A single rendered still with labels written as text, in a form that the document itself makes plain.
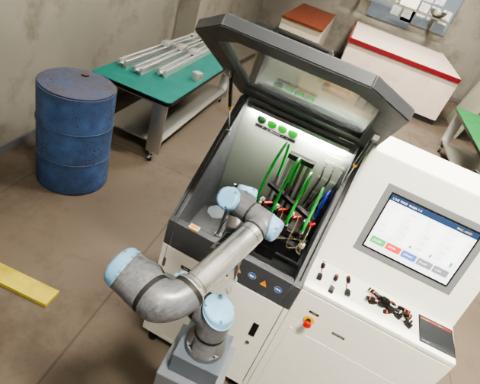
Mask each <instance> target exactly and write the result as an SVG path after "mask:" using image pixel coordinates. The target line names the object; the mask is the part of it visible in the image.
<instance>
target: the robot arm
mask: <svg viewBox="0 0 480 384"><path fill-rule="evenodd" d="M257 195H258V190H257V189H255V188H253V187H248V186H245V185H242V184H240V185H238V186H237V188H236V187H223V188H222V189H221V190H220V191H219V193H218V194H217V197H216V200H217V203H218V205H219V207H221V208H222V209H224V210H225V211H229V217H227V220H228V221H227V223H226V226H227V227H226V230H225V231H226V232H227V233H226V234H225V235H224V236H223V237H221V238H220V239H219V240H218V241H217V242H216V243H214V244H213V245H212V246H211V247H210V253H209V254H208V255H207V256H206V257H205V258H204V259H203V260H202V261H201V262H200V263H198V264H197V265H196V266H195V267H194V268H193V269H191V270H190V271H189V272H187V271H184V270H182V271H178V273H175V274H173V275H172V274H169V273H167V272H164V270H163V268H162V267H161V266H160V265H159V264H158V263H156V262H154V261H151V260H149V259H148V258H146V257H145V256H144V255H143V254H141V253H140V251H138V250H136V249H135V248H127V249H125V250H123V251H122V252H120V253H119V254H118V255H117V256H116V257H115V258H114V259H113V260H112V261H111V262H110V263H109V264H108V266H107V268H106V270H105V272H104V281H105V283H106V284H107V285H108V287H109V288H111V289H112V290H113V291H114V292H115V293H116V294H117V295H118V296H119V297H120V298H121V299H122V300H123V301H124V302H125V303H126V304H127V305H128V306H129V307H130V308H131V309H132V310H133V311H134V312H135V313H136V314H137V315H138V316H139V317H140V318H142V319H144V320H146V321H148V322H152V323H166V322H173V321H176V320H178V319H181V318H183V317H185V316H187V317H188V318H189V319H190V320H191V321H193V322H194V323H195V326H193V327H192V329H191V330H189V332H188V333H187V336H186V338H185V342H184V345H185V349H186V351H187V354H188V355H189V356H190V357H191V358H192V359H193V360H195V361H196V362H198V363H202V364H211V363H215V362H216V361H218V360H219V359H220V358H221V357H222V355H223V353H224V351H225V348H226V335H227V333H228V331H229V328H230V327H231V326H232V323H233V319H234V316H235V309H234V306H233V304H232V302H231V301H230V300H229V299H228V298H227V297H226V296H224V295H222V294H220V295H219V294H218V293H211V292H210V290H211V289H212V288H213V287H214V286H215V285H216V284H217V283H218V282H219V281H220V280H221V279H223V278H224V277H225V276H226V275H228V280H227V287H226V292H227V294H229V293H230V292H231V291H232V288H233V287H234V284H235V283H236V282H237V274H238V271H239V268H240V265H241V264H242V259H244V258H245V257H246V256H247V255H248V254H249V253H250V252H251V251H252V250H253V249H254V248H255V247H256V246H257V245H258V244H259V243H260V242H261V241H262V240H263V239H266V240H268V241H269V242H272V241H273V240H275V239H276V238H277V236H278V235H279V234H280V233H281V231H282V229H283V221H282V220H281V219H279V218H278V217H277V216H275V214H273V213H271V212H270V211H269V210H267V209H265V208H264V207H262V205H260V204H259V203H257V202H256V200H257ZM228 232H229V233H228Z"/></svg>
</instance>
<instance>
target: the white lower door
mask: <svg viewBox="0 0 480 384"><path fill-rule="evenodd" d="M198 263H200V262H199V261H197V260H195V259H194V258H192V257H190V256H188V255H186V254H185V253H183V252H181V251H179V250H177V249H176V248H173V247H171V246H170V245H168V247H167V251H166V254H165V257H164V258H163V262H162V268H163V270H164V272H167V273H169V274H172V275H173V274H175V273H178V271H182V270H184V271H187V272H189V271H190V270H191V269H193V268H194V267H195V266H196V265H197V264H198ZM227 280H228V277H227V276H225V277H224V278H223V279H221V280H220V281H219V282H218V283H217V284H216V285H215V286H214V287H213V288H212V289H211V290H210V292H211V293H218V294H219V295H220V294H222V295H224V296H226V297H227V298H228V299H229V300H230V301H231V302H232V304H233V306H234V309H235V316H234V319H233V323H232V326H231V327H230V328H229V331H228V333H227V334H230V335H231V336H233V337H234V338H233V340H232V343H231V346H233V347H235V348H236V349H235V353H234V355H233V358H232V361H231V363H230V366H229V369H228V372H227V373H228V374H230V375H231V376H234V377H235V378H236V379H238V380H240V381H243V379H244V378H245V375H246V374H247V372H248V370H249V368H250V367H251V365H252V363H253V361H254V359H255V357H256V356H257V354H258V352H259V350H260V349H261V347H262V345H263V343H264V342H265V340H266V338H267V336H268V335H269V333H270V330H271V329H272V327H273V326H274V323H275V321H276V320H277V318H278V316H279V314H280V313H281V311H282V309H283V307H282V306H280V305H278V304H276V303H275V302H272V301H271V300H269V299H267V298H265V297H263V296H262V295H260V294H258V293H256V292H255V291H253V290H250V289H249V288H247V287H246V286H243V285H241V284H240V283H238V282H236V283H235V284H234V287H233V288H232V291H231V292H230V293H229V294H227V292H226V287H227ZM189 323H190V319H189V318H188V317H187V316H185V317H183V318H181V319H178V320H176V321H173V322H166V323H152V322H148V326H149V327H150V328H152V329H154V330H155V331H157V332H159V333H160V334H163V335H164V336H165V337H167V338H169V339H171V340H172V341H174V340H175V338H176V336H177V335H178V332H179V331H180V329H181V326H182V325H183V324H186V325H189Z"/></svg>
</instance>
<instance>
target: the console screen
mask: <svg viewBox="0 0 480 384"><path fill-rule="evenodd" d="M353 248H356V249H357V250H359V251H362V252H363V253H365V254H368V255H369V256H371V257H373V258H375V259H377V260H379V261H381V262H383V263H385V264H388V265H389V266H391V267H394V268H395V269H397V270H400V271H401V272H403V273H405V274H407V275H409V276H411V277H413V278H415V279H417V280H420V281H421V282H423V283H426V284H427V285H429V286H432V287H433V288H435V289H437V290H439V291H441V292H443V293H445V294H447V295H449V294H451V292H452V291H453V289H454V288H455V286H456V284H457V283H458V282H459V281H460V279H461V278H462V276H463V275H464V273H465V272H466V271H467V270H468V268H469V266H470V265H471V264H472V262H473V261H474V260H475V258H476V257H477V255H478V253H479V252H480V224H478V223H476V222H473V221H472V220H470V219H467V218H465V217H463V216H460V215H458V214H456V213H454V212H452V211H450V210H447V209H445V208H443V207H441V206H438V205H436V204H435V203H432V202H430V201H428V200H425V199H424V198H422V197H419V196H417V195H415V194H413V193H411V192H408V191H406V190H404V189H402V188H400V187H397V186H395V185H394V184H390V183H389V184H388V186H387V188H386V189H385V191H384V193H383V195H382V196H381V198H380V200H379V202H378V203H377V205H376V207H375V209H374V211H373V212H372V214H371V216H370V217H369V219H368V221H367V222H366V225H365V226H364V228H363V230H362V232H361V233H360V235H359V237H358V239H357V240H356V242H355V244H354V246H353Z"/></svg>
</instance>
